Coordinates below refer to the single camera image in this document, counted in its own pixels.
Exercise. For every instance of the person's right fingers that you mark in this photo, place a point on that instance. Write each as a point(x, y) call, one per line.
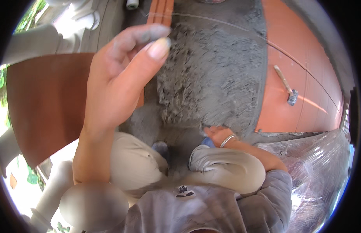
point(209, 131)

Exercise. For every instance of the green plants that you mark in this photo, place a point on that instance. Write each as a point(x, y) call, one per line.
point(32, 17)

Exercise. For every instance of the narrow terracotta tile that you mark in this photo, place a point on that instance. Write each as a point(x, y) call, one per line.
point(160, 10)

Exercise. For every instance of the person's right hand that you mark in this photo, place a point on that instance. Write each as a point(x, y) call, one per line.
point(218, 135)

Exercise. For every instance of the person's legs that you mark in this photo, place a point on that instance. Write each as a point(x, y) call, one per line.
point(224, 170)

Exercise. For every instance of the person's left hand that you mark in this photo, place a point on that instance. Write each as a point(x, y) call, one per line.
point(110, 87)

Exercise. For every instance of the large brown floor tile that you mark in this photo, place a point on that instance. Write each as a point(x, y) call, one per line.
point(46, 102)

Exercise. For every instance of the laid terracotta floor tiles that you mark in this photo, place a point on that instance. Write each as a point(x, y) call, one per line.
point(288, 110)

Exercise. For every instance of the white pipe end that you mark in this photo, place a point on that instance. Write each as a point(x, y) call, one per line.
point(132, 3)

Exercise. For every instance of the person's body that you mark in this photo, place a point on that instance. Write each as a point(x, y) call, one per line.
point(203, 209)

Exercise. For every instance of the white stone balustrade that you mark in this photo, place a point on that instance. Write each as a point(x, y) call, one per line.
point(66, 26)

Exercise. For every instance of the grey wet mortar bed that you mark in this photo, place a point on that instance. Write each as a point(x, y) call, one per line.
point(215, 72)

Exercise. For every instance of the plastic wrapped pallet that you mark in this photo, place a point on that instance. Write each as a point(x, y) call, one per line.
point(317, 180)

